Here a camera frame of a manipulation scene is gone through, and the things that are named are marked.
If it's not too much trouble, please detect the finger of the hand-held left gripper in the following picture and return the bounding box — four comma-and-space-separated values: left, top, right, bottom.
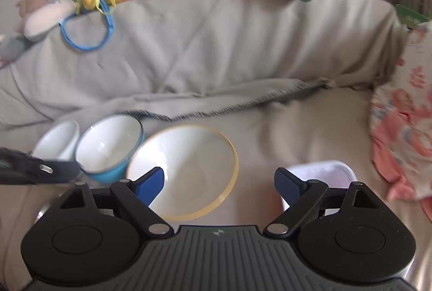
29, 156, 84, 184

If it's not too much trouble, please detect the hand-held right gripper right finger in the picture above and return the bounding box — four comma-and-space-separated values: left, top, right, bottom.
264, 167, 377, 239

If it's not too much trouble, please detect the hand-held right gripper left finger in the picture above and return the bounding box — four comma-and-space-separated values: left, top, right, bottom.
59, 167, 173, 239

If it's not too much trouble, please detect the small white bowl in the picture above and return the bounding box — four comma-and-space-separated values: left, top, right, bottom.
31, 120, 81, 161

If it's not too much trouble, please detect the translucent plastic bowl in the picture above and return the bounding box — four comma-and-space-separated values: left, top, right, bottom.
279, 160, 357, 212

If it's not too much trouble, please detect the blue bowl with dark rim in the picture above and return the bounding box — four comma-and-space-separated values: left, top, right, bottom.
74, 115, 146, 184

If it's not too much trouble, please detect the beige bed sheet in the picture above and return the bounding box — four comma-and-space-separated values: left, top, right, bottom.
0, 75, 432, 291

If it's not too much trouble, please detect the pink floral cloth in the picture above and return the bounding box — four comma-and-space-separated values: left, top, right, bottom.
369, 21, 432, 221

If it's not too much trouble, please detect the grey blanket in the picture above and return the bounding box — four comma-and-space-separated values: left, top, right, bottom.
0, 0, 407, 131

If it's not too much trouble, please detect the green packet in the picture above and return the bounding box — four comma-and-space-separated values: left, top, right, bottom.
394, 4, 431, 31

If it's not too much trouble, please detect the blue strap loop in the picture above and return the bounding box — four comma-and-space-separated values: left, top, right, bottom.
60, 0, 116, 52

